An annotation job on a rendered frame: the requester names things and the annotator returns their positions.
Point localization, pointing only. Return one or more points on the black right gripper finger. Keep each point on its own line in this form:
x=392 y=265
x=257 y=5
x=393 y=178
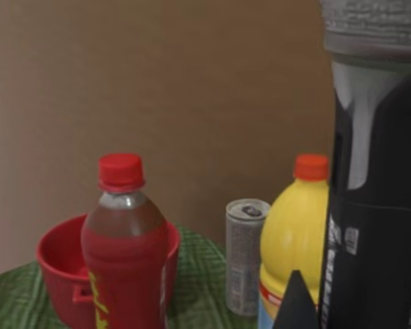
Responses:
x=296 y=305

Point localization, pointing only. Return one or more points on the silver drink can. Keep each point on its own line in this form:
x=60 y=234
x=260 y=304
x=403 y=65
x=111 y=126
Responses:
x=243 y=257

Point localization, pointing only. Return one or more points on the yellow bottle with orange cap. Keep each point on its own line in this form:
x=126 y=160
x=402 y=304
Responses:
x=294 y=233

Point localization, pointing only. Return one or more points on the red drink bottle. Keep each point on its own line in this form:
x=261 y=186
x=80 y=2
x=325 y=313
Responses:
x=123 y=246

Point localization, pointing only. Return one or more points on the red plastic bowl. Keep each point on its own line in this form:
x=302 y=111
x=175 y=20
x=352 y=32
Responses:
x=60 y=260

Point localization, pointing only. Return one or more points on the green woven cloth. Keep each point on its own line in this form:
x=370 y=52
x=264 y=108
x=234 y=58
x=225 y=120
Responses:
x=17 y=298

